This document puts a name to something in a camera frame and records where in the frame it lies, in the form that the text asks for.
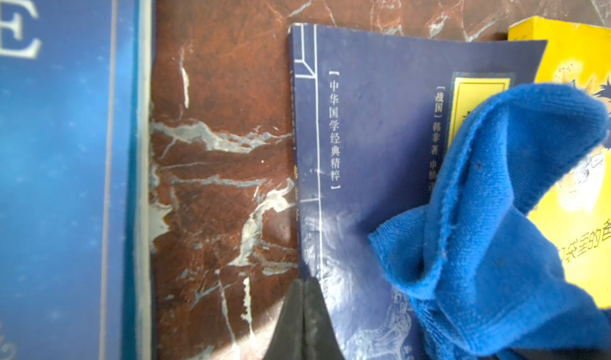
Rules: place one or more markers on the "yellow book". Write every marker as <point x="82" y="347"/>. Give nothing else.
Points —
<point x="575" y="214"/>

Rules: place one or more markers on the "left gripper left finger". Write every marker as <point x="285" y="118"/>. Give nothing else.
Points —
<point x="287" y="342"/>

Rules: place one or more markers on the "blue cloth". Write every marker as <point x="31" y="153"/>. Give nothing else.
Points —
<point x="482" y="278"/>

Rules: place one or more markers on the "dark navy Chinese book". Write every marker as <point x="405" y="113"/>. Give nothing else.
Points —
<point x="374" y="116"/>

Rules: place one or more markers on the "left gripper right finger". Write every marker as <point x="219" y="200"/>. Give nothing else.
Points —
<point x="320" y="341"/>

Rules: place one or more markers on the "The Little Prince blue book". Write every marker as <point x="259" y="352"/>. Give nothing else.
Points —
<point x="75" y="92"/>

